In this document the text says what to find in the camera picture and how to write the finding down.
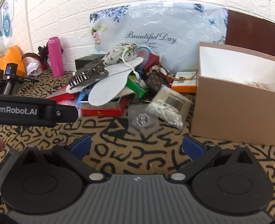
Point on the grey hair claw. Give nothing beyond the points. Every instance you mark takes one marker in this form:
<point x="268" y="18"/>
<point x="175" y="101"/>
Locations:
<point x="88" y="73"/>

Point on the cardboard box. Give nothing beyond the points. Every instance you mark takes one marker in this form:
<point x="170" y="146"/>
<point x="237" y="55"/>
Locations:
<point x="233" y="109"/>

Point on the dark brown board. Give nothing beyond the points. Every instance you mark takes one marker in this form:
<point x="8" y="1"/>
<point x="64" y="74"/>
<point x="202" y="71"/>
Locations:
<point x="251" y="28"/>

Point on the black box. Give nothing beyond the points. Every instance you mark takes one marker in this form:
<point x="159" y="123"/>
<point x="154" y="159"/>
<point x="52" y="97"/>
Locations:
<point x="87" y="59"/>

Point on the grey flat device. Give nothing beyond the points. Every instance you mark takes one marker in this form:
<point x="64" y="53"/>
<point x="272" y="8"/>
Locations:
<point x="4" y="168"/>

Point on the red and black feather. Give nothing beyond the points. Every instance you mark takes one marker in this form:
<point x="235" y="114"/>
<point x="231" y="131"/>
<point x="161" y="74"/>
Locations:
<point x="36" y="57"/>

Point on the orange bag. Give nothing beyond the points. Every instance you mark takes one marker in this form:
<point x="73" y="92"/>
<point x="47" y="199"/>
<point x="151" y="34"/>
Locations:
<point x="9" y="58"/>

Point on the bag of white beads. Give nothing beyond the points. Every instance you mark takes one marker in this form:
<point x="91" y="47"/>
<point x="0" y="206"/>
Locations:
<point x="172" y="107"/>

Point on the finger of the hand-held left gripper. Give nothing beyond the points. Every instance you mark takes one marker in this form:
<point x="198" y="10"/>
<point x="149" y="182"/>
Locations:
<point x="67" y="113"/>

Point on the flat red box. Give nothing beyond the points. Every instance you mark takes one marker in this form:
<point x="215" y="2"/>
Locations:
<point x="102" y="110"/>

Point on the floral plastic bag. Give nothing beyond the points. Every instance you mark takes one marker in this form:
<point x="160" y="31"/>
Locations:
<point x="165" y="23"/>

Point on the small blue box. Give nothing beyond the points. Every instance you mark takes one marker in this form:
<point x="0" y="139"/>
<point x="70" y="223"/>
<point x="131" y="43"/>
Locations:
<point x="82" y="96"/>

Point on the crumpled white paper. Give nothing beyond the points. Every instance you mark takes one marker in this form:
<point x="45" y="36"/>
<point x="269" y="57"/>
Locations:
<point x="33" y="68"/>

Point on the red booklet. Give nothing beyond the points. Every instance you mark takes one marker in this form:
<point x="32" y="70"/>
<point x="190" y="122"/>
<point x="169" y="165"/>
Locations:
<point x="60" y="96"/>

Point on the clear packet with clover charm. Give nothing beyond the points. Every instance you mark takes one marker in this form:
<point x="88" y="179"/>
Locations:
<point x="143" y="117"/>

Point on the green box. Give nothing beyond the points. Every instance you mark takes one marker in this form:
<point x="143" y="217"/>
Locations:
<point x="136" y="86"/>

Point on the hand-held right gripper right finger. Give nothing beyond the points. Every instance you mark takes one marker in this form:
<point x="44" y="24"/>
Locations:
<point x="192" y="145"/>

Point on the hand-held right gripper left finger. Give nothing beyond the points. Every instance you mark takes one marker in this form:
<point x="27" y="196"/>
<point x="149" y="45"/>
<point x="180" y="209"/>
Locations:
<point x="82" y="145"/>

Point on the brown monogram wallet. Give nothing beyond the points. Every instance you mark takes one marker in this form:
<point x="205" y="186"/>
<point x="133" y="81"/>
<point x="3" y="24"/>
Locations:
<point x="158" y="81"/>

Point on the white printed leaflet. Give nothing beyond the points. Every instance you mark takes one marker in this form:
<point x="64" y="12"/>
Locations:
<point x="184" y="87"/>

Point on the white felt insole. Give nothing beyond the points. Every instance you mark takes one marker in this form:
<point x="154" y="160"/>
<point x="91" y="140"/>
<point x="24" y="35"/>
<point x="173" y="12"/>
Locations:
<point x="132" y="63"/>
<point x="107" y="88"/>

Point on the pink bottle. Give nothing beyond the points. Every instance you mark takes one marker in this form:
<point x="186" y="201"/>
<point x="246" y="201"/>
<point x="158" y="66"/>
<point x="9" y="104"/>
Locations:
<point x="55" y="56"/>

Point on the dark red box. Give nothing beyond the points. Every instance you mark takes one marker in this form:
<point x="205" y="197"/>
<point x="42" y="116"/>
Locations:
<point x="154" y="60"/>

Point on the blue wall sticker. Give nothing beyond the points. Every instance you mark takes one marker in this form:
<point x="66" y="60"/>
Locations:
<point x="5" y="21"/>

